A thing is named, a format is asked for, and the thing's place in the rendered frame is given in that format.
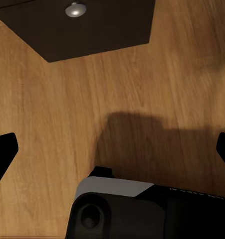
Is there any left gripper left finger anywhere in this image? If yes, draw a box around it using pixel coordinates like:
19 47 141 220
0 132 18 180

